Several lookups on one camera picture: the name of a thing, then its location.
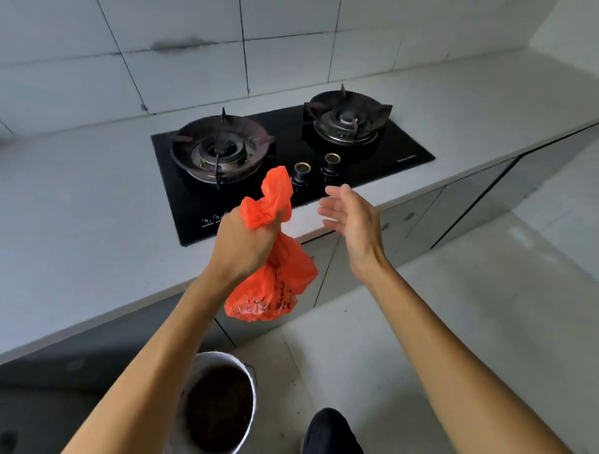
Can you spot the person's left hand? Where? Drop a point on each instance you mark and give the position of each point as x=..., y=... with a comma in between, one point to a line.
x=243, y=243

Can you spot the person's right hand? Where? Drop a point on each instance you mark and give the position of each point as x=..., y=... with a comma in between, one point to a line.
x=358, y=224

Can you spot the person's right middle finger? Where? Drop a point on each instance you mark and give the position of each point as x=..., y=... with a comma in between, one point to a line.
x=329, y=213

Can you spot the person's left fingers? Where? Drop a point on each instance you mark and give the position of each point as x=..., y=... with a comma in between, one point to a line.
x=280, y=220

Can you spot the person's right thumb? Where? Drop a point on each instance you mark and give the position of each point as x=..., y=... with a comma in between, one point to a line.
x=339, y=189

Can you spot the orange plastic bag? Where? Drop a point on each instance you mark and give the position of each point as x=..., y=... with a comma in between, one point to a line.
x=271, y=276

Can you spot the person's left forearm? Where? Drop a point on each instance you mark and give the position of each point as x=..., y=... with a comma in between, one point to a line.
x=154, y=360

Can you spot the person's right forearm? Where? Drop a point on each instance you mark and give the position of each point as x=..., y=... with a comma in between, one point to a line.
x=449, y=365

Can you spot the black stove knob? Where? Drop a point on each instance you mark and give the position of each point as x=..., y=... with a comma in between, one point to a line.
x=332, y=163
x=301, y=174

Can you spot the grey cabinet door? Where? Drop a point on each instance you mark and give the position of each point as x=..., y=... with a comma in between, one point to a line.
x=379, y=234
x=280, y=299
x=117, y=336
x=468, y=201

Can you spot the black glass gas stove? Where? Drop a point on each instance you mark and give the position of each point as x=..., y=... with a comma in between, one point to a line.
x=280, y=154

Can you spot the small round burner grate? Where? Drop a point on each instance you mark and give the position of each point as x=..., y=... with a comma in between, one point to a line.
x=347, y=119

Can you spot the large round burner grate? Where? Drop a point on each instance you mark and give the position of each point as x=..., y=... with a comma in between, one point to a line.
x=220, y=149

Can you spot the white metal bucket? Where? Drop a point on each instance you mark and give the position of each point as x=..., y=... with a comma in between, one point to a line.
x=220, y=402

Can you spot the person's black shoe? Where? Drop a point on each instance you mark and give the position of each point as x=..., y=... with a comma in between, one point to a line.
x=330, y=432

